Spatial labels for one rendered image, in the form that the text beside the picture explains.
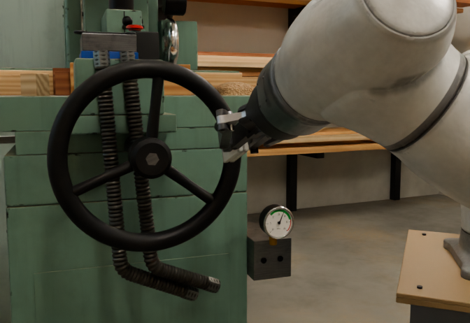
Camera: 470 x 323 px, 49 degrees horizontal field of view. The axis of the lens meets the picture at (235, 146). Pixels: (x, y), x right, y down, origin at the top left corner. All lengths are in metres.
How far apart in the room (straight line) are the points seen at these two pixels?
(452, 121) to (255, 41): 3.38
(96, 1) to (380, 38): 0.91
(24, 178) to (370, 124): 0.66
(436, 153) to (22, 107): 0.70
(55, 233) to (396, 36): 0.74
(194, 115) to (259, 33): 2.86
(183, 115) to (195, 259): 0.28
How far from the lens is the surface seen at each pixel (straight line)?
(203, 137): 0.98
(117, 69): 0.76
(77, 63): 0.85
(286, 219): 0.99
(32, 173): 0.95
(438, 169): 0.45
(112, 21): 1.07
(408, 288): 0.84
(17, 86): 1.10
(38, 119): 0.94
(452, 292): 0.84
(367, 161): 4.35
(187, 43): 1.29
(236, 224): 1.02
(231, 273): 1.05
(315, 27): 0.40
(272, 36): 3.84
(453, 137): 0.44
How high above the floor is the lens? 0.91
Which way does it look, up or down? 6 degrees down
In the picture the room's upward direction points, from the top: straight up
